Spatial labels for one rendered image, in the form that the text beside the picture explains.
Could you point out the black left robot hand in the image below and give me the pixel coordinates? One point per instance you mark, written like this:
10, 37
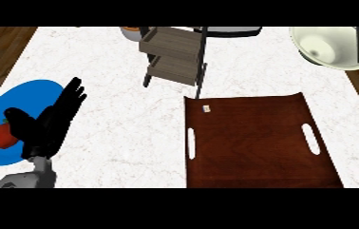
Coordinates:
51, 125

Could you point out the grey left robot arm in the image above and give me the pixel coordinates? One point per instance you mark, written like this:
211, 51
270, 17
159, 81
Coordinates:
34, 175

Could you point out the dark brown wooden tray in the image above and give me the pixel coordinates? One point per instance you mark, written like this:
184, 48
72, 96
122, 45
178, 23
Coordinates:
257, 144

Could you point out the red apple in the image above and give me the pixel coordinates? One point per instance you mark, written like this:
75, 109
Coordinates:
4, 137

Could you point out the blue round plate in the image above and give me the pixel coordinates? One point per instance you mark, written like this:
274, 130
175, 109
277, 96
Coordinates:
28, 93

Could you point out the grey pot with orange rim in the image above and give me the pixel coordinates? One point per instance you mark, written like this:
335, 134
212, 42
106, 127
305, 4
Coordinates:
130, 33

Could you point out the small pale label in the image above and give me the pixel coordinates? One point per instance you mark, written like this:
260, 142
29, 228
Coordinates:
206, 108

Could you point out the black and grey flat appliance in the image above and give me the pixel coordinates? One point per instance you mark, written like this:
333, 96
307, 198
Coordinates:
230, 31

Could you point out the pale green round bowl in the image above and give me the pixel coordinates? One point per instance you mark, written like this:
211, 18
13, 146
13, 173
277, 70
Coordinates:
326, 47

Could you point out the tiered basket with black frame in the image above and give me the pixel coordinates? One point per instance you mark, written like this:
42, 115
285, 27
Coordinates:
174, 57

